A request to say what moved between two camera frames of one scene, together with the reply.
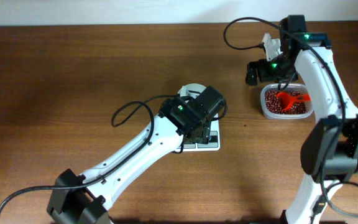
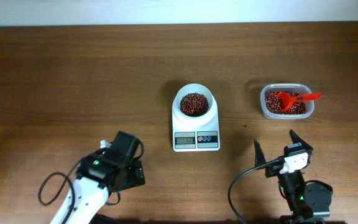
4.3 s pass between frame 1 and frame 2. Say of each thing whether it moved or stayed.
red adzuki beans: stayed
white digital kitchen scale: stayed
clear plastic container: stayed
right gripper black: moved
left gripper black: moved
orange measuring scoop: stayed
